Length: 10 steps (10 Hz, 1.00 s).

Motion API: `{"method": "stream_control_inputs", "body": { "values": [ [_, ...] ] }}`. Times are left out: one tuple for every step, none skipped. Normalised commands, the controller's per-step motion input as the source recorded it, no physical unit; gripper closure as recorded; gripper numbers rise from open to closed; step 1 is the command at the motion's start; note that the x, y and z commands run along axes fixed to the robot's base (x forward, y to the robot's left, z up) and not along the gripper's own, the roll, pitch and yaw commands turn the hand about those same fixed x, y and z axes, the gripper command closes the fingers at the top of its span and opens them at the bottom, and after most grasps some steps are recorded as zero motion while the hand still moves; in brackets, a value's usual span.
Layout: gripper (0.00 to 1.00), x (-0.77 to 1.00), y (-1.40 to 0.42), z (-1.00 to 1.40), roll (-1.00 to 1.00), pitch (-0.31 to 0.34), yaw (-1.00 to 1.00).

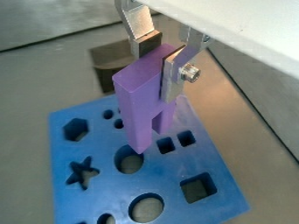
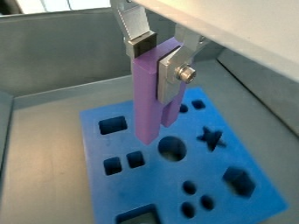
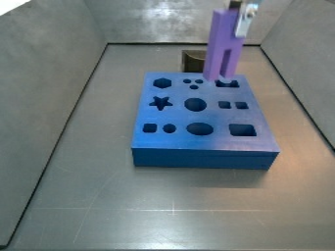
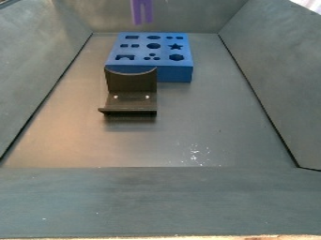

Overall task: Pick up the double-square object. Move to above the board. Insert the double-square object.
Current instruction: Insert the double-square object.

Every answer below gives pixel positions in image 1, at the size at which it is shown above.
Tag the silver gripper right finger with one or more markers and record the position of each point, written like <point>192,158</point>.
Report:
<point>177,68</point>

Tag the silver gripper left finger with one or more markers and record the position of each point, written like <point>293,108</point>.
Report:
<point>144,37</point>

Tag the purple double-square peg object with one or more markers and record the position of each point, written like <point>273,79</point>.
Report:
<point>144,112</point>

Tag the blue foam shape-sorter board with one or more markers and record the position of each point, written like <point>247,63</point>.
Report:
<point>175,184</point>

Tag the black plastic stand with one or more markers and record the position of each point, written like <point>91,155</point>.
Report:
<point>109,58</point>

